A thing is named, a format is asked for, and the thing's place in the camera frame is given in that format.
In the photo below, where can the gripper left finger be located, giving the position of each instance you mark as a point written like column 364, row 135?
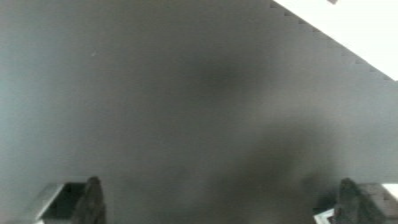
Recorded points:
column 75, row 205

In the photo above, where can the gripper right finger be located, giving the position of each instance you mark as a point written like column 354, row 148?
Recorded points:
column 366, row 204

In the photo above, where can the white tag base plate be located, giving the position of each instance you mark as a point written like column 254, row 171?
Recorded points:
column 359, row 22

